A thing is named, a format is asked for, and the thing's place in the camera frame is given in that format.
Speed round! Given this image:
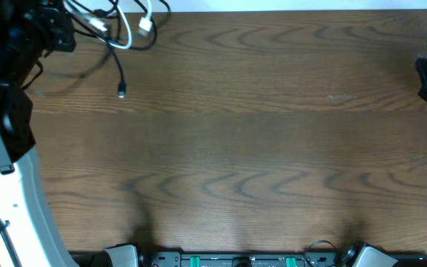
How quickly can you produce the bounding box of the black mounting rail base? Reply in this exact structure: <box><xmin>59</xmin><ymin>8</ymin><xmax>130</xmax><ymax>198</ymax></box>
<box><xmin>70</xmin><ymin>240</ymin><xmax>427</xmax><ymax>267</ymax></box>

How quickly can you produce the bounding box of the black thin usb cable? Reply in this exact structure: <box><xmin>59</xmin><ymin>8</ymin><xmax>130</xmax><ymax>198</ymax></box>
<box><xmin>76</xmin><ymin>7</ymin><xmax>128</xmax><ymax>99</ymax></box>

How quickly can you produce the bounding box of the black braided usb cable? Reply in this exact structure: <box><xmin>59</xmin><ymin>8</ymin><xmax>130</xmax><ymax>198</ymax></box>
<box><xmin>64</xmin><ymin>0</ymin><xmax>172</xmax><ymax>52</ymax></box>

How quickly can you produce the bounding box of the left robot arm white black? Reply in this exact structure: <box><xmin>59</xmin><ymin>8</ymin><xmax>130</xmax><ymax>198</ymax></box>
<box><xmin>0</xmin><ymin>1</ymin><xmax>76</xmax><ymax>266</ymax></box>

